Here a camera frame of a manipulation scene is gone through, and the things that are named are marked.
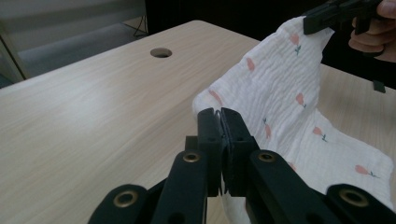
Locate long black wall cable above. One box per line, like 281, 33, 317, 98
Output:
132, 15, 149, 38

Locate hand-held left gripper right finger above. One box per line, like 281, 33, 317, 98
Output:
219, 106, 261, 198

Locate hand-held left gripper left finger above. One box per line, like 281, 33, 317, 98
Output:
185, 107, 224, 198

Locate white cloth with pink print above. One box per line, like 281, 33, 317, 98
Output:
191, 16, 395, 224

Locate small dark tape piece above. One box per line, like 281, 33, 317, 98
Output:
372, 79, 388, 94

